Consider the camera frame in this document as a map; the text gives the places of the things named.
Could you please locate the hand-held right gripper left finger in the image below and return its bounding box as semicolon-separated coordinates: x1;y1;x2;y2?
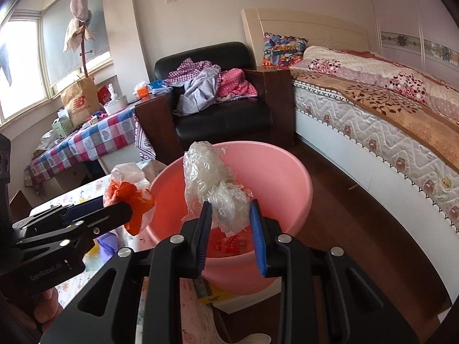
45;202;216;344

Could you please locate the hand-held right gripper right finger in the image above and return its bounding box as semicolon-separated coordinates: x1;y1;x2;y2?
249;200;420;344

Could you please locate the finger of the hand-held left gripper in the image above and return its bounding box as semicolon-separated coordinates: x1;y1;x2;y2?
14;201;133;259
12;195;108;232

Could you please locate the orange and white plastic bag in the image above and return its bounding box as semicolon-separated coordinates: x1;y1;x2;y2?
103;162;156;236

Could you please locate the pink plastic basin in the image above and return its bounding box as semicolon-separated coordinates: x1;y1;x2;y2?
149;141;314;294

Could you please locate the clear plastic bag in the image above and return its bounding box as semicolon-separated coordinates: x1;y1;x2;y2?
181;141;253;237

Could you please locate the person's left hand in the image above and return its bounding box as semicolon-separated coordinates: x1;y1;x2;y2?
34;287;61;327

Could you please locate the purple plastic bag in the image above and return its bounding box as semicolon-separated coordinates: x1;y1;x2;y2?
95;233;119;259

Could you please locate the checkered heart print tablecloth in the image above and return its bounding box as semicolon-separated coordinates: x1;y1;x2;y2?
24;105;139;187

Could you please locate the purple patterned hanging cloth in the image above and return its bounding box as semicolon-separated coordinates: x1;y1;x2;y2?
135;125;156;160

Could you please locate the green box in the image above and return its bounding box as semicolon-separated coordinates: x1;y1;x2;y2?
52;116;74;138

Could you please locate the brown paper bag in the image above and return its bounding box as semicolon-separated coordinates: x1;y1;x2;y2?
59;75;103;128

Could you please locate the white round tub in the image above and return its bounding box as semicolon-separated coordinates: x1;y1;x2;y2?
103;95;129;115

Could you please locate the black leather armchair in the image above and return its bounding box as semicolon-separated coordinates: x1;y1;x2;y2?
135;42;296;158

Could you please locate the blue packet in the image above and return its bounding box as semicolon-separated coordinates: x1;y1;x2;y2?
148;80;171;94

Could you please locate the bed with cream headboard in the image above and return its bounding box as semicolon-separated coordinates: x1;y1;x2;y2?
241;7;459;237

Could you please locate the grey garment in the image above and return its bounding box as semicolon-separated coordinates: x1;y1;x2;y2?
176;68;221;115

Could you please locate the wooden coat stand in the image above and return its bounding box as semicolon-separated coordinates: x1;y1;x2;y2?
77;25;94;79

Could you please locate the pink polka dot garment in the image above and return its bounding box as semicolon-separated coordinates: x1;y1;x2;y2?
217;68;259;99

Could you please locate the purple checkered cloth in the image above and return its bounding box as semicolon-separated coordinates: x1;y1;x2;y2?
167;57;221;87

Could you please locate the beige cloth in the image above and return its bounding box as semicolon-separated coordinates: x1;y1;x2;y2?
63;19;88;52

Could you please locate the brown leaf print blanket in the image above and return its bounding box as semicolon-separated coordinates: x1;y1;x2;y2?
292;70;459;183

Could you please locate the colourful printed pillow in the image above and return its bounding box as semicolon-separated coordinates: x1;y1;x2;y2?
263;32;309;69

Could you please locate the coat stand with hats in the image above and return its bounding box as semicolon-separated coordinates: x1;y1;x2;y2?
41;0;110;79

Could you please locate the pink floral patchwork quilt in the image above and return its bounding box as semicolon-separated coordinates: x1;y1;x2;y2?
290;45;459;122

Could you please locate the pink cloth hat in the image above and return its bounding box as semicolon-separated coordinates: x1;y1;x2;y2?
70;0;93;22

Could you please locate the white wardrobe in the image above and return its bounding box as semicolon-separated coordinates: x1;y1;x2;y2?
362;0;459;79

